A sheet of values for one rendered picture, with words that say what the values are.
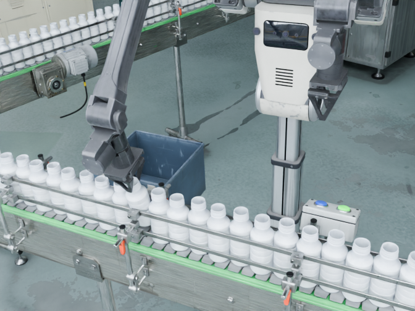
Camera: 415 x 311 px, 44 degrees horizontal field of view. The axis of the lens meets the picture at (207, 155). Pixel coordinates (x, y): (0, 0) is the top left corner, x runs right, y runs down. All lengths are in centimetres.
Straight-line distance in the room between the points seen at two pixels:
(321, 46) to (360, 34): 384
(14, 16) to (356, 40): 319
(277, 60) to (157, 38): 171
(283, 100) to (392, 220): 164
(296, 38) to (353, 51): 337
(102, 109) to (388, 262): 72
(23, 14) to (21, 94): 260
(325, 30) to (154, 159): 122
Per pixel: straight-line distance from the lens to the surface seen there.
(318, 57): 108
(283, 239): 126
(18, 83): 280
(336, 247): 123
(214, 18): 365
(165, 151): 209
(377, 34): 484
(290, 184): 194
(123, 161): 126
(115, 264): 157
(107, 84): 119
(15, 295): 291
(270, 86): 172
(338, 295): 132
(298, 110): 173
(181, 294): 150
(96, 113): 118
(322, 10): 112
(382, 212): 326
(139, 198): 137
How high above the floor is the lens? 195
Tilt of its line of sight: 32 degrees down
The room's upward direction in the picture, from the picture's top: 3 degrees counter-clockwise
